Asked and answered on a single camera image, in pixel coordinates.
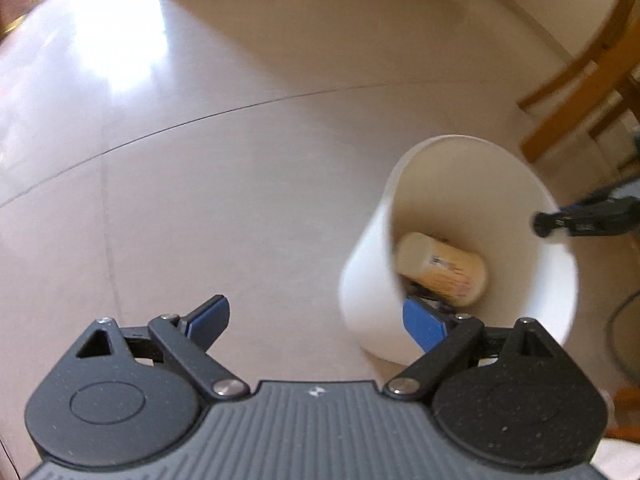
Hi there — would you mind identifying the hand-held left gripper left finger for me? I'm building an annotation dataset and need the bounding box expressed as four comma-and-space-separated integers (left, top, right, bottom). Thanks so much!
54, 294, 251, 403

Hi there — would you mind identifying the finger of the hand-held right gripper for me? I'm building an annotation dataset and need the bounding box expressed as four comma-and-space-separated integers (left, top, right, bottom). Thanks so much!
532, 208, 577, 239

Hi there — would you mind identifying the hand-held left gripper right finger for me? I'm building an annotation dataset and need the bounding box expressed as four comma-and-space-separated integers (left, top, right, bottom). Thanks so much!
384, 296, 576, 402

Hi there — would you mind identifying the yellow milk tea cup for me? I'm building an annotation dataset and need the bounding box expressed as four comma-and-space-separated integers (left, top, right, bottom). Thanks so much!
396, 232, 489, 309

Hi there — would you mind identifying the white plastic bin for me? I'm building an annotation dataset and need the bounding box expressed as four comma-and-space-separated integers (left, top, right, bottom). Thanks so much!
338, 133, 581, 366

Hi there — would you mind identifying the wooden chair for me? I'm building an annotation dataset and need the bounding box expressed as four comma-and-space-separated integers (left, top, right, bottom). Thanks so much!
517, 0, 640, 162

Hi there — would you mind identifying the grey cable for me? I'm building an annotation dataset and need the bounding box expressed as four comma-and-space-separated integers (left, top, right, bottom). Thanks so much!
604, 294, 640, 378

